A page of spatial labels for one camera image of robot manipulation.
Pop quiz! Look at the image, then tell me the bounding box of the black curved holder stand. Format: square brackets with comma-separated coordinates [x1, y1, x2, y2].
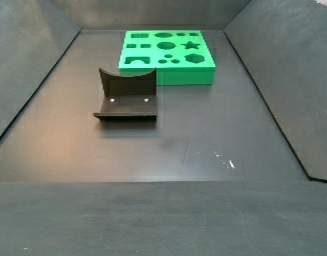
[94, 69, 158, 120]

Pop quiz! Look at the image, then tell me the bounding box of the green shape-sorter block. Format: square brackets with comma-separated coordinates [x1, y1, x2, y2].
[118, 30, 216, 85]

